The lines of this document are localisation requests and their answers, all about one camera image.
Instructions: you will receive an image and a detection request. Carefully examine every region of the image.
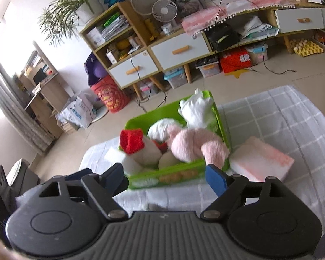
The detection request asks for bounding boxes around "red santa plush toy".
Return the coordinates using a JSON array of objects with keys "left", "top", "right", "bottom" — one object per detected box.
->
[{"left": 120, "top": 128, "right": 168, "bottom": 167}]

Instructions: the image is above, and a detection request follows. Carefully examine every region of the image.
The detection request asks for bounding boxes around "pink plush rabbit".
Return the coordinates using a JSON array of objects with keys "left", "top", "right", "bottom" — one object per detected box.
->
[{"left": 166, "top": 125, "right": 230, "bottom": 169}]

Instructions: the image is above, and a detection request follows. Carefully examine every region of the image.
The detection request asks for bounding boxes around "white cloth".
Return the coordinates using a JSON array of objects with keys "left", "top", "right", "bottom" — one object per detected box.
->
[{"left": 178, "top": 89, "right": 218, "bottom": 132}]

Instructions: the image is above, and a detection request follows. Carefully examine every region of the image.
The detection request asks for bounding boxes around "green plastic storage bin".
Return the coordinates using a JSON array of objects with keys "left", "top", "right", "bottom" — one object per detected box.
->
[{"left": 119, "top": 89, "right": 231, "bottom": 190}]

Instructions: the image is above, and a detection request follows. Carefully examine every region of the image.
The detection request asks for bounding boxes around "white paper shopping bag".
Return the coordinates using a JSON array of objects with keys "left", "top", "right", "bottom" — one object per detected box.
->
[{"left": 60, "top": 90, "right": 97, "bottom": 129}]

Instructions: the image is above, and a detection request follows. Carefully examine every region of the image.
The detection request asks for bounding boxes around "red printed bag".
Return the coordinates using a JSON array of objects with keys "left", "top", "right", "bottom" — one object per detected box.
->
[{"left": 90, "top": 75, "right": 131, "bottom": 113}]

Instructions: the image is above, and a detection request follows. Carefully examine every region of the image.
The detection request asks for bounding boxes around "grey checked tablecloth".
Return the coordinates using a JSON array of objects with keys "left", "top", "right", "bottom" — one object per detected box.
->
[{"left": 78, "top": 84, "right": 325, "bottom": 233}]

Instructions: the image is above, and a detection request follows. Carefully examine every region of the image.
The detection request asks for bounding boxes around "clear storage box blue lid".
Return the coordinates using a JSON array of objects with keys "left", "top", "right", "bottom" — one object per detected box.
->
[{"left": 163, "top": 66, "right": 188, "bottom": 89}]

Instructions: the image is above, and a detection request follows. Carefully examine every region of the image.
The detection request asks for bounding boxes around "red cardboard box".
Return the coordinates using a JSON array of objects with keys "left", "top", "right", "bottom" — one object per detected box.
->
[{"left": 219, "top": 47, "right": 252, "bottom": 73}]

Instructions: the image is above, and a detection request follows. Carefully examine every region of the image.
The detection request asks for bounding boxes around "wooden desk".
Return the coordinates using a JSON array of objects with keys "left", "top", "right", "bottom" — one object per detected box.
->
[{"left": 17, "top": 42, "right": 70, "bottom": 139}]

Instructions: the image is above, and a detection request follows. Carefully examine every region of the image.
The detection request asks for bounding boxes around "wooden shelf cabinet with drawers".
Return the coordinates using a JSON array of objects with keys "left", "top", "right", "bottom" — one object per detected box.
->
[{"left": 80, "top": 2, "right": 211, "bottom": 96}]

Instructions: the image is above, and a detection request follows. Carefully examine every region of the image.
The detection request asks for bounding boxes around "black box under bench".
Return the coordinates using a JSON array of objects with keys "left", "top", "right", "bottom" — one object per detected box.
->
[{"left": 205, "top": 23, "right": 240, "bottom": 52}]

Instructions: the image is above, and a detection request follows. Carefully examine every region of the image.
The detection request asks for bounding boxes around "stack of papers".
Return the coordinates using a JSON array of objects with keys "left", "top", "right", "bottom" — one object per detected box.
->
[{"left": 101, "top": 12, "right": 130, "bottom": 42}]

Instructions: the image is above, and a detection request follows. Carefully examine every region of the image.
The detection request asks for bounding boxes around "yellow egg tray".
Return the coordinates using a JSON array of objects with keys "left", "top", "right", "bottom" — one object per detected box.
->
[{"left": 289, "top": 38, "right": 323, "bottom": 58}]

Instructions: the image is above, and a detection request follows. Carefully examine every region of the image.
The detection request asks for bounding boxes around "pink table runner cloth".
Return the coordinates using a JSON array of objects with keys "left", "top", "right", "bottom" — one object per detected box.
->
[{"left": 181, "top": 0, "right": 295, "bottom": 36}]

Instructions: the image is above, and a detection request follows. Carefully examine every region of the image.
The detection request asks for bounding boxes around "low wooden tv bench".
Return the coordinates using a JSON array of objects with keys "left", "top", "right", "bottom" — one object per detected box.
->
[{"left": 192, "top": 3, "right": 325, "bottom": 55}]

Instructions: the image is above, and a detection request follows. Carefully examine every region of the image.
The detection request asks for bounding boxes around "small white desk fan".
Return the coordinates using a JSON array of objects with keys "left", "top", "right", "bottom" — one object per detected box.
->
[{"left": 152, "top": 0, "right": 178, "bottom": 24}]

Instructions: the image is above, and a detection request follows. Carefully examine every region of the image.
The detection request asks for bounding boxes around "potted green plant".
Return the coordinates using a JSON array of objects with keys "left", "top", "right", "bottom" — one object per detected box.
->
[{"left": 39, "top": 0, "right": 90, "bottom": 46}]

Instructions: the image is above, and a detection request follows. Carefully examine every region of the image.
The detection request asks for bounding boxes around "large white fan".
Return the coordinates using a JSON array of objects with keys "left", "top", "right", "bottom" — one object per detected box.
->
[{"left": 130, "top": 0, "right": 158, "bottom": 16}]

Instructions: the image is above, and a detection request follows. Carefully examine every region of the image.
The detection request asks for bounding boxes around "black power cable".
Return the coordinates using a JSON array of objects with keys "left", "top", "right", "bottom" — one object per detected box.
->
[{"left": 128, "top": 51, "right": 169, "bottom": 113}]

